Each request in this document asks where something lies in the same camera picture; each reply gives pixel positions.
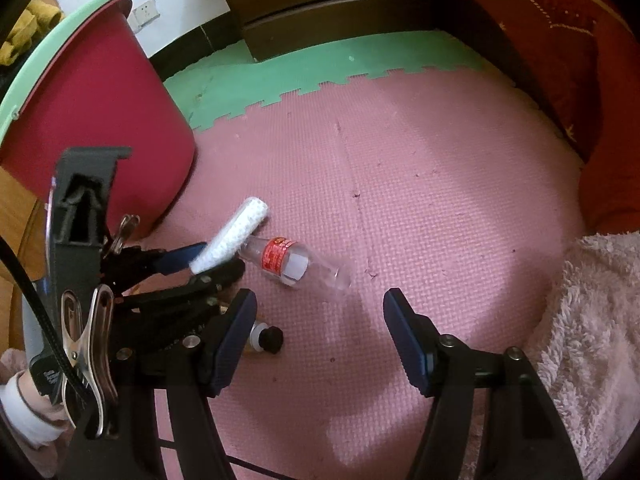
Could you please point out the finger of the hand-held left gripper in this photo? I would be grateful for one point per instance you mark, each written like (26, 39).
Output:
(215, 280)
(175, 259)

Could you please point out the white wall socket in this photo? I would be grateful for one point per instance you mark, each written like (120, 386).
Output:
(146, 14)

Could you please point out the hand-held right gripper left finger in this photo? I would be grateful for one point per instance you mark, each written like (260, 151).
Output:
(235, 340)

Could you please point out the dark wooden drawer cabinet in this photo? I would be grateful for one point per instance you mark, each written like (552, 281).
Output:
(325, 10)

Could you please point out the metal spring clip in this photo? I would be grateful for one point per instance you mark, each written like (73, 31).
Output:
(85, 360)
(127, 227)

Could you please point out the clear plastic bottle red label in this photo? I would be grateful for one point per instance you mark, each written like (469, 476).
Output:
(300, 265)

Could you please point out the pink foam mat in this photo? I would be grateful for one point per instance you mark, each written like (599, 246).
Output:
(400, 185)

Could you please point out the red bucket green rim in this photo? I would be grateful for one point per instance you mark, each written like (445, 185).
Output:
(100, 110)

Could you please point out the white cloth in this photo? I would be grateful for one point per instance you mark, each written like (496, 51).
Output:
(235, 230)

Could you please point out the person's left forearm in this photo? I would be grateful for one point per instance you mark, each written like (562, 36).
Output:
(30, 430)

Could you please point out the metallic cream tube black cap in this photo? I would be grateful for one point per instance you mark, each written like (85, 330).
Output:
(270, 338)

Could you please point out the mustard yellow cloth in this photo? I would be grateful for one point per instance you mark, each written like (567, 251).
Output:
(30, 25)

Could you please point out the pink fluffy cloth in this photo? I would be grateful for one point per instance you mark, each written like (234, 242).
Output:
(590, 335)

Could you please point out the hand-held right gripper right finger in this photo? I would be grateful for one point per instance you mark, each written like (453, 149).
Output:
(405, 340)

